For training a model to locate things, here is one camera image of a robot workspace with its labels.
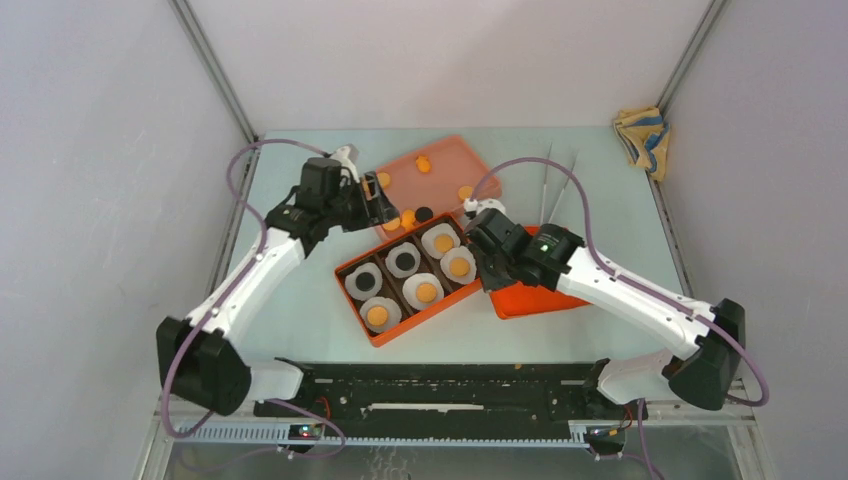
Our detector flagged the pink cookie tray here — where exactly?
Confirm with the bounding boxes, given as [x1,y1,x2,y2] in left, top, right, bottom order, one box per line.
[376,135,502,216]

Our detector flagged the round orange cookie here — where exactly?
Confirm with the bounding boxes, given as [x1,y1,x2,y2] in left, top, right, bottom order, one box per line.
[365,306,391,328]
[433,234,455,254]
[382,218,401,232]
[415,282,439,303]
[449,257,471,278]
[457,185,474,202]
[377,172,391,189]

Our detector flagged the black sandwich cookie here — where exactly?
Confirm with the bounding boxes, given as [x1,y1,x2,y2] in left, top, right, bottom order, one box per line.
[414,206,434,223]
[395,251,418,272]
[354,272,376,292]

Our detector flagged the orange cookie box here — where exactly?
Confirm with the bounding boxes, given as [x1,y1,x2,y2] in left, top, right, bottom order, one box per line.
[334,214,482,348]

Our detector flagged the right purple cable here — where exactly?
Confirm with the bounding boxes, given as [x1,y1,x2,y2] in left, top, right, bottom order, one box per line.
[466,156,771,478]

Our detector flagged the yellow blue cloth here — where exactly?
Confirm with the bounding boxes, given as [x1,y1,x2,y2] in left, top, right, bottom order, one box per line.
[613,107,671,182]

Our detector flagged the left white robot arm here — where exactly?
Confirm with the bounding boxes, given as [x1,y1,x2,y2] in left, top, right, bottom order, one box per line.
[156,153,399,417]

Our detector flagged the white paper cup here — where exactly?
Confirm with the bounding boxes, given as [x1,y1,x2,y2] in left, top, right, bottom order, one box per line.
[402,273,444,311]
[359,296,403,334]
[440,246,477,285]
[421,222,461,260]
[385,242,421,279]
[344,262,383,302]

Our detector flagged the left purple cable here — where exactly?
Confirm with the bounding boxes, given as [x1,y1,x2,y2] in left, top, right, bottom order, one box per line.
[160,139,352,440]

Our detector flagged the purple cable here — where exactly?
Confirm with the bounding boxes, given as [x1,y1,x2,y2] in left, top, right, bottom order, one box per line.
[466,156,771,478]
[160,139,352,440]

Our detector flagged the orange fish cookie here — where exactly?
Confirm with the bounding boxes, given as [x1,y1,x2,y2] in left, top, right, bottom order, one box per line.
[415,155,432,173]
[400,210,416,231]

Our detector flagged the orange box lid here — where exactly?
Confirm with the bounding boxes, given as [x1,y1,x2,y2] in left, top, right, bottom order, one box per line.
[488,226,591,321]

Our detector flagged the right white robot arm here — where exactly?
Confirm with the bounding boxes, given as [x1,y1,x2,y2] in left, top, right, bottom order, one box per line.
[464,208,745,418]

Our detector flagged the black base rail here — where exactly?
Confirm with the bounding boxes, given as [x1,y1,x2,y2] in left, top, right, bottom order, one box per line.
[291,363,637,441]

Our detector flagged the metal tongs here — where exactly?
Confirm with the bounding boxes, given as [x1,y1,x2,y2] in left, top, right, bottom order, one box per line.
[538,143,579,224]

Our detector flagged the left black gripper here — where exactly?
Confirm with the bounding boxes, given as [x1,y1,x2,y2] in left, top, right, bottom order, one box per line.
[324,172,400,233]

